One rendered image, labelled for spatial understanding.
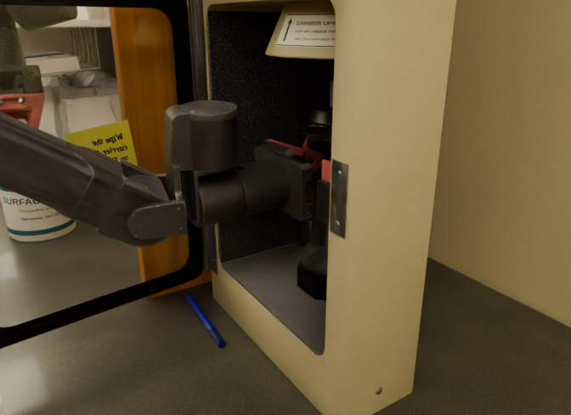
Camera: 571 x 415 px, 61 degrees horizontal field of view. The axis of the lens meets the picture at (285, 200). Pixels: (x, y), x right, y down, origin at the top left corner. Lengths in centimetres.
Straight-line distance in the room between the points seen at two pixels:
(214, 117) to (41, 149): 15
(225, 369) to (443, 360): 28
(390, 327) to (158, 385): 29
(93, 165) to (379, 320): 32
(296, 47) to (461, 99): 44
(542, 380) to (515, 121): 37
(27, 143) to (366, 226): 30
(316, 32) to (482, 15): 41
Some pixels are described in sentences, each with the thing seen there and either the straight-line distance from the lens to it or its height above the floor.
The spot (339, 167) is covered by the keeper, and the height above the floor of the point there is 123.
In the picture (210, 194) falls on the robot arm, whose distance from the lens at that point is 49.
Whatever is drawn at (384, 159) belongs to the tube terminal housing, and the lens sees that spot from 44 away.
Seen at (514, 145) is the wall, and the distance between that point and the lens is 83.
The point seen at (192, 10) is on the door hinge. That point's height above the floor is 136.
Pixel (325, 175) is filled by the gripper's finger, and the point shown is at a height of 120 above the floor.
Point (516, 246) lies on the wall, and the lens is 86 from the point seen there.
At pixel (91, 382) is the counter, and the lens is 67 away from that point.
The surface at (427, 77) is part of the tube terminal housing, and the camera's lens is 46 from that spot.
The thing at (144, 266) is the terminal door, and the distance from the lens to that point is 69.
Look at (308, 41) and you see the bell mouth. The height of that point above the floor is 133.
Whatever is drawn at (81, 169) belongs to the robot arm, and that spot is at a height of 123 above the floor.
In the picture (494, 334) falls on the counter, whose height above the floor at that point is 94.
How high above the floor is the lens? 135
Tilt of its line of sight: 20 degrees down
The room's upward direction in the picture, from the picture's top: straight up
